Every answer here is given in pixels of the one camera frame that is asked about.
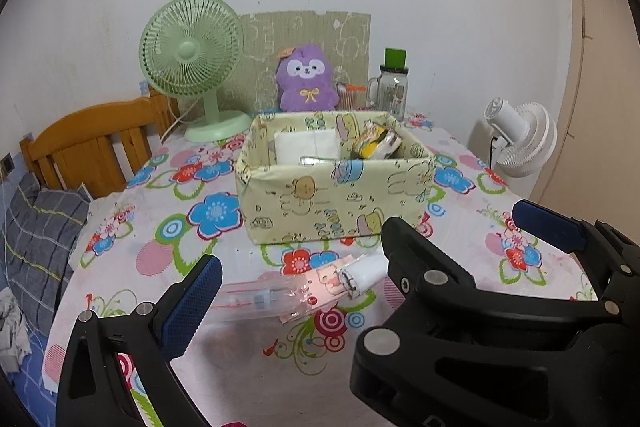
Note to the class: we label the glass jar green cap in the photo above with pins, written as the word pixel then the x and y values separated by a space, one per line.
pixel 392 92

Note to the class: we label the crumpled grey white cloth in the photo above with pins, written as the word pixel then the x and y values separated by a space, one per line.
pixel 12 327

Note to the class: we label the clear plastic bag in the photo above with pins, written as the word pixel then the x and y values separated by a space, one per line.
pixel 260 297

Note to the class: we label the white clip fan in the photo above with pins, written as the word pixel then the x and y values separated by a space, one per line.
pixel 525 137

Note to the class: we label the yellow printed fabric storage box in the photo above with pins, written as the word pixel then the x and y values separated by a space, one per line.
pixel 300 197

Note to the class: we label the purple plush toy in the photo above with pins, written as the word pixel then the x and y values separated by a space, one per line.
pixel 305 82

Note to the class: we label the white soft packet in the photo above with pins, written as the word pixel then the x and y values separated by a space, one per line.
pixel 305 144

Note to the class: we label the grey plaid pillow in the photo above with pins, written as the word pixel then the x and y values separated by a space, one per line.
pixel 35 247

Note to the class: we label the wooden bed headboard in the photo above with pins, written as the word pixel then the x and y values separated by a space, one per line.
pixel 90 142

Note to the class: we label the beige door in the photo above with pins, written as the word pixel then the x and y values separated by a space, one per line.
pixel 600 57

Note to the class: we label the blue striped bedsheet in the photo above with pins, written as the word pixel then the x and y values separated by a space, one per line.
pixel 35 352

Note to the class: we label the wall socket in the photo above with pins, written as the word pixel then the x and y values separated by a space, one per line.
pixel 7 164

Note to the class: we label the yellow printed tissue packet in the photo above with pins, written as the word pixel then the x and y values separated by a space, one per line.
pixel 375 149

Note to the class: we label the green desk fan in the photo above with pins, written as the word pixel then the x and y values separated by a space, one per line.
pixel 190 52

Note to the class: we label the pink printed tissue packet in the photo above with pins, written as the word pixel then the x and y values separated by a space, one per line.
pixel 325 282

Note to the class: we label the green patterned board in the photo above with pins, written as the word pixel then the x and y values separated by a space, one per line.
pixel 350 37

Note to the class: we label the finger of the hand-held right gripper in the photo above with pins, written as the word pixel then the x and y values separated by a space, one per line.
pixel 415 252
pixel 550 224

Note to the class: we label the small blue wall sticker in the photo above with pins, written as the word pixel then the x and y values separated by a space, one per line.
pixel 142 88

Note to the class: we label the small jar orange lid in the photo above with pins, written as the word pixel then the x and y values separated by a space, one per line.
pixel 350 97

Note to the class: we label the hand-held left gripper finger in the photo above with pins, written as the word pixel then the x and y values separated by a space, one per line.
pixel 192 302

